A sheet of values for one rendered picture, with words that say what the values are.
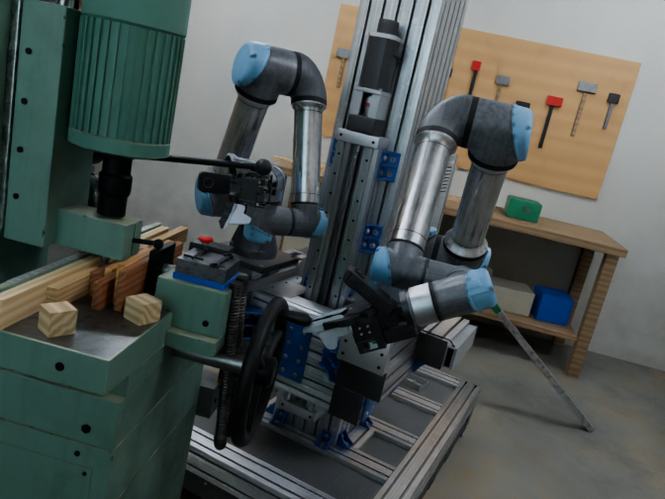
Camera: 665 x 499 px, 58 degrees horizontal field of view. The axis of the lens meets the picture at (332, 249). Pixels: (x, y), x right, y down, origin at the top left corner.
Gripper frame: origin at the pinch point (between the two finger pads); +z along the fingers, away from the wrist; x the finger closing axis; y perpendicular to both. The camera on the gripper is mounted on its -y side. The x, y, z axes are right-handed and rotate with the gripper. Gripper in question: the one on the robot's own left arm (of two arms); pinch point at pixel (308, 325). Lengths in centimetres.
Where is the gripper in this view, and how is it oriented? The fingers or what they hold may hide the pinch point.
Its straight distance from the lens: 117.5
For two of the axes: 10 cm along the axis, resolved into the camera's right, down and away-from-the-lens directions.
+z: -9.4, 2.8, 2.1
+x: 1.4, -2.2, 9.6
